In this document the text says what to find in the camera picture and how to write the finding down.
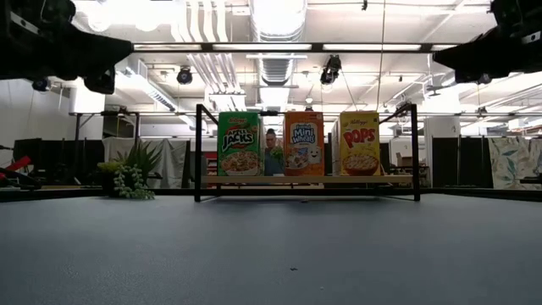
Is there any black partition panel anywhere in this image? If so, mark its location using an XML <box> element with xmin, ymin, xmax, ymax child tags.
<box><xmin>12</xmin><ymin>137</ymin><xmax>105</xmax><ymax>187</ymax></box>
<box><xmin>431</xmin><ymin>136</ymin><xmax>495</xmax><ymax>189</ymax></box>

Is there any grey hanging cloth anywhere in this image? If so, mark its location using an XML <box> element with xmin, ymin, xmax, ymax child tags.
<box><xmin>102</xmin><ymin>137</ymin><xmax>191</xmax><ymax>190</ymax></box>

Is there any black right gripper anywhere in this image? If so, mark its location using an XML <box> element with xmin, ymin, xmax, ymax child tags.
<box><xmin>432</xmin><ymin>25</ymin><xmax>530</xmax><ymax>74</ymax></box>

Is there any person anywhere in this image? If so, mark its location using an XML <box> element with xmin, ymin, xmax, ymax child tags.
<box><xmin>264</xmin><ymin>128</ymin><xmax>286</xmax><ymax>177</ymax></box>

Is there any wooden shelf with black frame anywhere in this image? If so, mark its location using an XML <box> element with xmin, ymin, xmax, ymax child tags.
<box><xmin>193</xmin><ymin>103</ymin><xmax>421</xmax><ymax>203</ymax></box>

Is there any black hanging camera pod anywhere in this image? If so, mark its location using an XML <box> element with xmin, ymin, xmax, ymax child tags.
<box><xmin>318</xmin><ymin>53</ymin><xmax>343</xmax><ymax>86</ymax></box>

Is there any green artificial plant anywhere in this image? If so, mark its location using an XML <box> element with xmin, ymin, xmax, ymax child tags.
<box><xmin>96</xmin><ymin>141</ymin><xmax>165</xmax><ymax>201</ymax></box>

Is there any red black tool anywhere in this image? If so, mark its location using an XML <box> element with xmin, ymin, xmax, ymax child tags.
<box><xmin>0</xmin><ymin>146</ymin><xmax>43</xmax><ymax>191</ymax></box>

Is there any black aluminium rig frame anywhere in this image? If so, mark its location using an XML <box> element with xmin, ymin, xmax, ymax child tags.
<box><xmin>0</xmin><ymin>40</ymin><xmax>542</xmax><ymax>202</ymax></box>

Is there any green Apple Jacks cereal box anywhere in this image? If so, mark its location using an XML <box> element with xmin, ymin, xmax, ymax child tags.
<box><xmin>217</xmin><ymin>111</ymin><xmax>266</xmax><ymax>177</ymax></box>

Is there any floral patterned curtain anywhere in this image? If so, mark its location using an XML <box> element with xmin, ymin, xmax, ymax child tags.
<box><xmin>487</xmin><ymin>136</ymin><xmax>541</xmax><ymax>191</ymax></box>

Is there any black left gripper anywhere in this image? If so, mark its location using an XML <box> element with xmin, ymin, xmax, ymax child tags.
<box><xmin>25</xmin><ymin>25</ymin><xmax>135</xmax><ymax>80</ymax></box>

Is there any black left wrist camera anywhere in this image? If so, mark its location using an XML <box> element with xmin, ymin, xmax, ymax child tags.
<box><xmin>83</xmin><ymin>67</ymin><xmax>116</xmax><ymax>95</ymax></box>

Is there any orange Mini Wheats cereal box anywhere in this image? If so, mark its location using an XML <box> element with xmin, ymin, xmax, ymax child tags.
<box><xmin>283</xmin><ymin>110</ymin><xmax>326</xmax><ymax>177</ymax></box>

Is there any yellow Pops cereal box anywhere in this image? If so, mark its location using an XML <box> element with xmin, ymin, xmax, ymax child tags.
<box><xmin>331</xmin><ymin>110</ymin><xmax>381</xmax><ymax>177</ymax></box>

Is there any white pillar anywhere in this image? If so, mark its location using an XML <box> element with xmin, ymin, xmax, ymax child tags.
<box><xmin>424</xmin><ymin>116</ymin><xmax>462</xmax><ymax>188</ymax></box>

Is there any silver ceiling duct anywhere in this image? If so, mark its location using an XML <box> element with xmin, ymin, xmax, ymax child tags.
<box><xmin>249</xmin><ymin>0</ymin><xmax>307</xmax><ymax>86</ymax></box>

